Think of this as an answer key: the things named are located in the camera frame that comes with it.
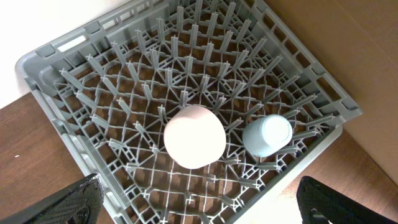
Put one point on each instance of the grey dishwasher rack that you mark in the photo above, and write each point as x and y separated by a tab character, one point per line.
110	86

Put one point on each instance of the white bowl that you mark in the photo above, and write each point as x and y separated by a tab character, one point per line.
194	137

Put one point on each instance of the light blue cup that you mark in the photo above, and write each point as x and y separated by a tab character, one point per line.
267	135

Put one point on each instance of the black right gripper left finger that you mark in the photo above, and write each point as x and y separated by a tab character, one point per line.
80	202

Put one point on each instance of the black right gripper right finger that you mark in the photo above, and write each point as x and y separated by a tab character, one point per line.
318	203

